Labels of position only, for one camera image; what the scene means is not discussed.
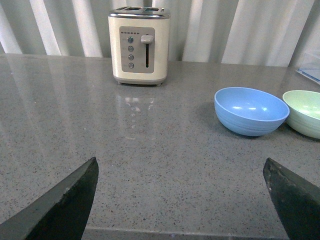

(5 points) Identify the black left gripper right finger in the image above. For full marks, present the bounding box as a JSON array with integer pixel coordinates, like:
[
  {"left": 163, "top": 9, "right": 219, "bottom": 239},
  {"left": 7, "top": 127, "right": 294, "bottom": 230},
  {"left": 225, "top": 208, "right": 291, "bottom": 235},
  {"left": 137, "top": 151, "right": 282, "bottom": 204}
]
[{"left": 263, "top": 158, "right": 320, "bottom": 240}]

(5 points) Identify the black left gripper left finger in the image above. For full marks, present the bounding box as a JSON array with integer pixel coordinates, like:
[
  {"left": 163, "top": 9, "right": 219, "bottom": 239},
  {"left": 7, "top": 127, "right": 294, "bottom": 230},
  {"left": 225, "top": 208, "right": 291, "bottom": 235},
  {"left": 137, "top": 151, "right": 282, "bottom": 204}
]
[{"left": 0, "top": 157, "right": 99, "bottom": 240}]

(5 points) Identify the green bowl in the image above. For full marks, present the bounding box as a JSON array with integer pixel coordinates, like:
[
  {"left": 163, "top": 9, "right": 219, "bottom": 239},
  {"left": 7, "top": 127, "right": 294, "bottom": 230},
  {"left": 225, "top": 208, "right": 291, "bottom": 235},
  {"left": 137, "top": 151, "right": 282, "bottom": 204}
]
[{"left": 282, "top": 90, "right": 320, "bottom": 139}]

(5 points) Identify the blue bowl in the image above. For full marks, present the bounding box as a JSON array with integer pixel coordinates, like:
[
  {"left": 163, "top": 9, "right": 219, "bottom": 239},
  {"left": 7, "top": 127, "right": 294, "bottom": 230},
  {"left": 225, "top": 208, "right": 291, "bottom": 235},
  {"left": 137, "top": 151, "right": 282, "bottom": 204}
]
[{"left": 214, "top": 87, "right": 290, "bottom": 137}]

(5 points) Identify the clear plastic food container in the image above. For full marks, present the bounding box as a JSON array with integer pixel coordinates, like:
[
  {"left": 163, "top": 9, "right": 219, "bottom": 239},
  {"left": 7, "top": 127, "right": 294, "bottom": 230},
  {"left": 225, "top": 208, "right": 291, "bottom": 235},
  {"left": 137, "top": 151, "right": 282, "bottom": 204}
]
[{"left": 296, "top": 50, "right": 320, "bottom": 84}]

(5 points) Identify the white curtain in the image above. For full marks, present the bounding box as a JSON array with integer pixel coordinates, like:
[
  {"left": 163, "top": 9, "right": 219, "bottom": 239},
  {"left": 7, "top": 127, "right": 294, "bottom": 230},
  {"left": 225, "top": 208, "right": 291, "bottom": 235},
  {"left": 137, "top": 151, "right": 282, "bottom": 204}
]
[{"left": 0, "top": 0, "right": 320, "bottom": 67}]

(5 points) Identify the cream two-slot toaster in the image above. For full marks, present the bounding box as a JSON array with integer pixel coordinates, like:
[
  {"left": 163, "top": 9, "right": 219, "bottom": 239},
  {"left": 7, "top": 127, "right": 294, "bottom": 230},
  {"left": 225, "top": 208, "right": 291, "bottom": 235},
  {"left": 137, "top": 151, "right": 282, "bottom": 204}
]
[{"left": 108, "top": 6, "right": 171, "bottom": 86}]

